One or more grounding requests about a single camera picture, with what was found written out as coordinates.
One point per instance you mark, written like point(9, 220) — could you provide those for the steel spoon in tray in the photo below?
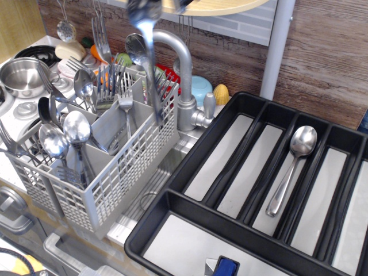
point(302, 144)

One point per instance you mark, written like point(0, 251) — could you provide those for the orange toy vegetable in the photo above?
point(96, 53)

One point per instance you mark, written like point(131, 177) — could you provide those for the yellow object bottom left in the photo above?
point(12, 264)

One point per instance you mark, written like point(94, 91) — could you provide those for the cluster fork back middle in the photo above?
point(108, 84)

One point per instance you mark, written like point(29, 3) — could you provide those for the upright steel spoon at back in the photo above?
point(136, 49)

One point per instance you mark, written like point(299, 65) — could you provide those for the grey plastic cutlery basket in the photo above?
point(114, 181)

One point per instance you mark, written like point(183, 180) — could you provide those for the hanging slotted skimmer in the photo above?
point(65, 30)

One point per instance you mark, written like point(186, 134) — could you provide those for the hanging wire utensil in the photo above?
point(185, 28)

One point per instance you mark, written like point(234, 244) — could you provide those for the grey stove knob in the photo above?
point(26, 111)

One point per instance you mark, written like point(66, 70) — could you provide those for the yellow toy corn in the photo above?
point(221, 94)

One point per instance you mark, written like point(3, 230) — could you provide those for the steel spoon back left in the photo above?
point(84, 88)

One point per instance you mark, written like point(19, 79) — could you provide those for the black stove burner coil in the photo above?
point(45, 53)

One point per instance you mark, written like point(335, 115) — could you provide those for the steel fork front left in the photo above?
point(16, 149)

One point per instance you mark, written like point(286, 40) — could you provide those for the grey metal post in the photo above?
point(282, 20)

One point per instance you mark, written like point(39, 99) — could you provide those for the light wooden shelf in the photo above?
point(204, 8)

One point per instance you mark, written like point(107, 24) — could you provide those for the cream toy bread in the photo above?
point(66, 50)

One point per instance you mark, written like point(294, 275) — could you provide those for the black cutlery tray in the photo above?
point(215, 201)

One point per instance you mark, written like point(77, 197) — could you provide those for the big steel spoon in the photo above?
point(143, 15)

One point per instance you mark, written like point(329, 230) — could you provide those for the steel pot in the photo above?
point(21, 78)

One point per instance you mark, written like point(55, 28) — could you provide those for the green toy vegetable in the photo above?
point(125, 57)

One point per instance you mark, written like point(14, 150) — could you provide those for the black plastic spoon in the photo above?
point(45, 114)

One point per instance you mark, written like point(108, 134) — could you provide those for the small steel spoon front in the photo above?
point(53, 142)

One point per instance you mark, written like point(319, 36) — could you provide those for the steel fork centre compartment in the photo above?
point(125, 99)

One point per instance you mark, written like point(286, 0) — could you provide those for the grey metal faucet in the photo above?
point(189, 117)

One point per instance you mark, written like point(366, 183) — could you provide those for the steel fork by faucet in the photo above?
point(169, 98)

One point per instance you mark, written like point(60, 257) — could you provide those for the red toy item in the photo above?
point(165, 79)

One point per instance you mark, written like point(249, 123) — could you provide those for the tall upright steel fork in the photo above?
point(100, 34)

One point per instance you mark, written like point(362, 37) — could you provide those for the light blue bowl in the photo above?
point(200, 87)

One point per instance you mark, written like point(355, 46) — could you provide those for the steel sink basin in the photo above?
point(126, 222)

